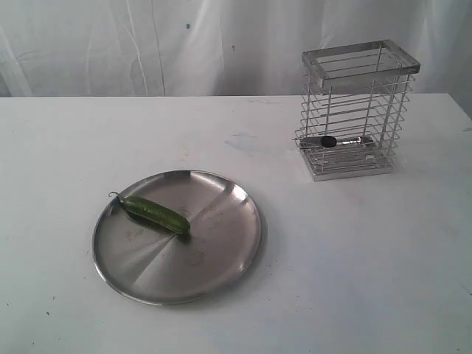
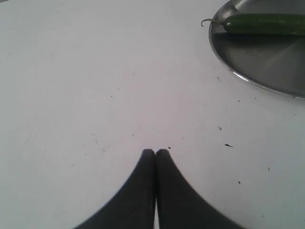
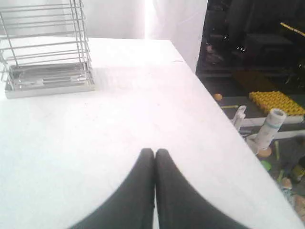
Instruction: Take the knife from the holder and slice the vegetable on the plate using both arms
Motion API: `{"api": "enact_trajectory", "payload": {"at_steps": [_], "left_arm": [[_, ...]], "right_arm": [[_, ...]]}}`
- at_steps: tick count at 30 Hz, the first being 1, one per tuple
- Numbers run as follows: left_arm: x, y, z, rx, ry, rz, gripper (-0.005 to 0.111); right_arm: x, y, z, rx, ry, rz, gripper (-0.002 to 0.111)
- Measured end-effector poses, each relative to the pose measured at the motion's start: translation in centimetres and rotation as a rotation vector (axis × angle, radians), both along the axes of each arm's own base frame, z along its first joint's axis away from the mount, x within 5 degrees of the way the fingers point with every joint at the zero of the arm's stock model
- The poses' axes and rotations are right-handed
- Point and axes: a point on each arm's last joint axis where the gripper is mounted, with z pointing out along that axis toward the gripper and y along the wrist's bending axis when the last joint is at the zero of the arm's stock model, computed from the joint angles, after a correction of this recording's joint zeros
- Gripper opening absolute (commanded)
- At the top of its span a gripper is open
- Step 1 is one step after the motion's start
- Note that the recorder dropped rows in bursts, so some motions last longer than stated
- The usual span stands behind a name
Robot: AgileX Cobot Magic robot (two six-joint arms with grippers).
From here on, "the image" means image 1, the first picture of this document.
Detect green chili pepper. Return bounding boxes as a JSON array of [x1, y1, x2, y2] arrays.
[[108, 191, 190, 236]]

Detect black-handled serrated knife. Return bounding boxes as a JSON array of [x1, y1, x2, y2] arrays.
[[295, 135, 375, 149]]

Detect round stainless steel plate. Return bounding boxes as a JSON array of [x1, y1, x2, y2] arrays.
[[92, 170, 264, 305]]

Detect steel wire utensil holder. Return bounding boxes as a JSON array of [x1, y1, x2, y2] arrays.
[[294, 40, 420, 181]]

